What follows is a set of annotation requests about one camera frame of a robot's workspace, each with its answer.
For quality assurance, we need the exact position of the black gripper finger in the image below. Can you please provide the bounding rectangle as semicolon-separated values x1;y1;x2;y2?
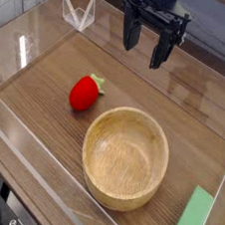
150;27;179;69
122;3;141;51

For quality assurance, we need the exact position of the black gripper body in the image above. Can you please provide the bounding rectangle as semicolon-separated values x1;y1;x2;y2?
125;0;191;26

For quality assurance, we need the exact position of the red plush strawberry toy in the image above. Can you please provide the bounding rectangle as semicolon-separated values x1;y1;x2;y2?
69;74;105;112

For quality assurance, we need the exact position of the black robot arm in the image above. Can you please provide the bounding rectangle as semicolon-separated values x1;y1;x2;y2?
122;0;191;69

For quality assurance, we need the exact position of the wooden bowl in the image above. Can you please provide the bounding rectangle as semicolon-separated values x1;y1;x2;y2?
82;107;169;212

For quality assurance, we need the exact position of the green tape strip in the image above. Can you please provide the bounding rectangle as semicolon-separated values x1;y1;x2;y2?
177;186;214;225

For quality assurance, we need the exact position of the black table clamp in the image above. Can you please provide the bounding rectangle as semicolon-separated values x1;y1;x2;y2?
0;182;23;225

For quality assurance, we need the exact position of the clear acrylic corner bracket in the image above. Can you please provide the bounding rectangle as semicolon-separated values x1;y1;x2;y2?
62;0;96;32

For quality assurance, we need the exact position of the clear acrylic front wall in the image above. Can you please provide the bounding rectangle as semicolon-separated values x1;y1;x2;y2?
0;99;118;225

